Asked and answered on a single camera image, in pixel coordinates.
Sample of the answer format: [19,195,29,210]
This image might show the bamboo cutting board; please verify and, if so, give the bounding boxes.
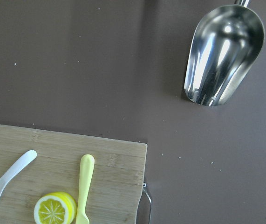
[0,125,147,224]

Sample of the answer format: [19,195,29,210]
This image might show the yellow plastic knife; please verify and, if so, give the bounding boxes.
[75,154,95,224]

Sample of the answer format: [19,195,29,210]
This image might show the steel scoop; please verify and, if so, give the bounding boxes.
[184,0,265,106]

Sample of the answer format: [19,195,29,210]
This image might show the half lemon slice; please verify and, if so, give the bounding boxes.
[34,192,77,224]

